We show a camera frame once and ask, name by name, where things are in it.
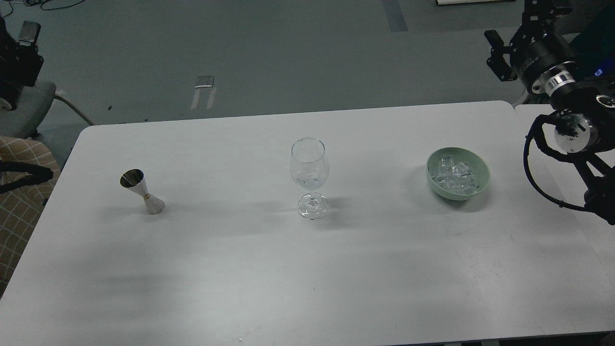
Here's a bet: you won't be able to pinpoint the green bowl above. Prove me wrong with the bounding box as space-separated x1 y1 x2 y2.
425 147 491 201

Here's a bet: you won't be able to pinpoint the adjacent white table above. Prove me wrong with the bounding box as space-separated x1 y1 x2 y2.
514 104 615 281

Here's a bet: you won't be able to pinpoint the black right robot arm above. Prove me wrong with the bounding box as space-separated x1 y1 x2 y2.
484 14 615 225

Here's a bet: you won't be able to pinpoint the grey chair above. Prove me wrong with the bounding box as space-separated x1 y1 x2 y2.
0 82 94 139

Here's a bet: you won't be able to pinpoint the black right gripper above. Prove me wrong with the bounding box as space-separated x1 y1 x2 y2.
484 14 578 95

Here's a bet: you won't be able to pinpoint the steel double jigger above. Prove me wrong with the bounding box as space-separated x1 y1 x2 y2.
120 169 165 215

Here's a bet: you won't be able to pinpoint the checked beige cloth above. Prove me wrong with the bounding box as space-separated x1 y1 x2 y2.
0 136 60 293

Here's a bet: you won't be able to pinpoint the clear wine glass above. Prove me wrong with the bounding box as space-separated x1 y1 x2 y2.
290 137 330 220

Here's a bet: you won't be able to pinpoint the clear ice cubes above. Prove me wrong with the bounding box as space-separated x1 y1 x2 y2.
428 155 480 196

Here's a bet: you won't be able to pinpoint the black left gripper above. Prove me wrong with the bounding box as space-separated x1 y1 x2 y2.
0 19 44 100

